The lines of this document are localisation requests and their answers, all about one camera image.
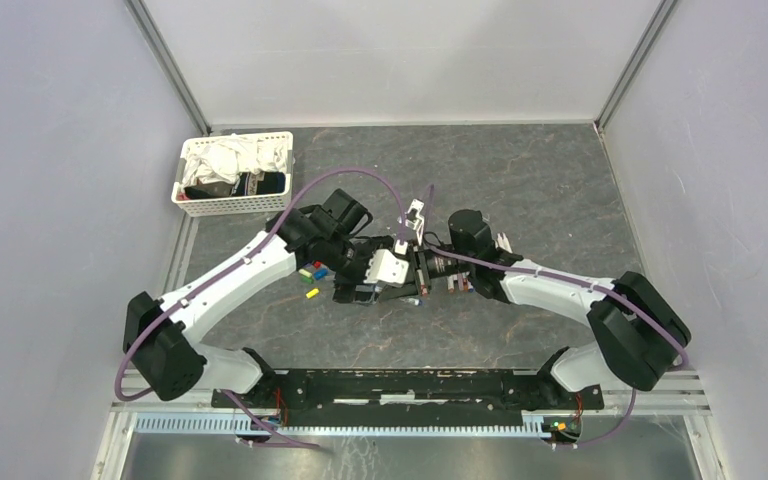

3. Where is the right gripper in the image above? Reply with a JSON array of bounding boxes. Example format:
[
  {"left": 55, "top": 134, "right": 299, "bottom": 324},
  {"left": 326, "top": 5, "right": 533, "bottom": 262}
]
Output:
[{"left": 380, "top": 239, "right": 474, "bottom": 302}]

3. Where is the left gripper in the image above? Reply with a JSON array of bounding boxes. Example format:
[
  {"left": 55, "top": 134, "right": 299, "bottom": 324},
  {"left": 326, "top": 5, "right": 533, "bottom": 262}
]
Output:
[{"left": 323, "top": 233, "right": 393, "bottom": 306}]

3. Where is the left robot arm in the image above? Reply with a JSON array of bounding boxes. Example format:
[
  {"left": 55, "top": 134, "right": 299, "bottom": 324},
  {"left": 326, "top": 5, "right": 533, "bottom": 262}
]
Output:
[{"left": 122, "top": 189, "right": 373, "bottom": 408}]

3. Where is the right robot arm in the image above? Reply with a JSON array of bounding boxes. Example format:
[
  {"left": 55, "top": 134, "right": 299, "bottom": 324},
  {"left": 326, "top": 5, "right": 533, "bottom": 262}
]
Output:
[{"left": 399, "top": 209, "right": 691, "bottom": 408}]

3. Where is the black item in basket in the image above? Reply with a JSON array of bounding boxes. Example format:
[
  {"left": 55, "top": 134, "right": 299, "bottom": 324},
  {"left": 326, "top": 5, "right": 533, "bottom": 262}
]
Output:
[{"left": 183, "top": 172, "right": 287, "bottom": 200}]

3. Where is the white cloth in basket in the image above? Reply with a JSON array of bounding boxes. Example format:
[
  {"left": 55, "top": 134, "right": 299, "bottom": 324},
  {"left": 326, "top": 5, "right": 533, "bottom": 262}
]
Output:
[{"left": 179, "top": 132, "right": 292, "bottom": 186}]

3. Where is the right base electronics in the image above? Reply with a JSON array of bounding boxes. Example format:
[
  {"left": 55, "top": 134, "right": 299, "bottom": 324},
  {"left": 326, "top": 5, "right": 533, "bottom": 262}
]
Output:
[{"left": 541, "top": 417, "right": 583, "bottom": 444}]

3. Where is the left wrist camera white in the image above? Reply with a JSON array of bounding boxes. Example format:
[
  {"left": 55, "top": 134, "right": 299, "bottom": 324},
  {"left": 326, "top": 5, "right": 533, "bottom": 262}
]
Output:
[{"left": 364, "top": 249, "right": 410, "bottom": 286}]

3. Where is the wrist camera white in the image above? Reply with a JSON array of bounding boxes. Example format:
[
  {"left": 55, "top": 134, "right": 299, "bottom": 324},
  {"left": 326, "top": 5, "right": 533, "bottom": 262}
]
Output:
[
  {"left": 404, "top": 199, "right": 425, "bottom": 245},
  {"left": 364, "top": 249, "right": 410, "bottom": 286}
]

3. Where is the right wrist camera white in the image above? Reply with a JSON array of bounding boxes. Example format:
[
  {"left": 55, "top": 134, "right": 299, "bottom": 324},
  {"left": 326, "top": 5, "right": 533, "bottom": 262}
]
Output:
[{"left": 404, "top": 199, "right": 425, "bottom": 245}]

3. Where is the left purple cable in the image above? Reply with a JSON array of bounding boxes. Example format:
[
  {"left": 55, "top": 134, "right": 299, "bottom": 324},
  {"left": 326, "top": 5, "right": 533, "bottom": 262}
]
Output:
[{"left": 113, "top": 166, "right": 412, "bottom": 450}]

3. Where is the purple cable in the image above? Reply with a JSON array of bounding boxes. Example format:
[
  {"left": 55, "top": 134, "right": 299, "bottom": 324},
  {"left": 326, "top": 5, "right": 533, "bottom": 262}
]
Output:
[
  {"left": 113, "top": 166, "right": 412, "bottom": 450},
  {"left": 420, "top": 184, "right": 690, "bottom": 449}
]

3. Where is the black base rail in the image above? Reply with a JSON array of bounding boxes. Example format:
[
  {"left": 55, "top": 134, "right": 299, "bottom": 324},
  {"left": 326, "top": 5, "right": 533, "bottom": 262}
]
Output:
[{"left": 237, "top": 368, "right": 605, "bottom": 427}]

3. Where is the grey slotted cable duct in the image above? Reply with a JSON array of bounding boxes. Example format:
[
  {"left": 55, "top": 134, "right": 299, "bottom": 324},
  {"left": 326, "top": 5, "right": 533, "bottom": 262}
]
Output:
[{"left": 134, "top": 413, "right": 550, "bottom": 439}]

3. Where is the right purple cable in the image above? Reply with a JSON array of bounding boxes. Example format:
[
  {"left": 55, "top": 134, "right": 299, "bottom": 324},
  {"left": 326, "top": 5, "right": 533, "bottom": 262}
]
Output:
[{"left": 420, "top": 184, "right": 690, "bottom": 449}]

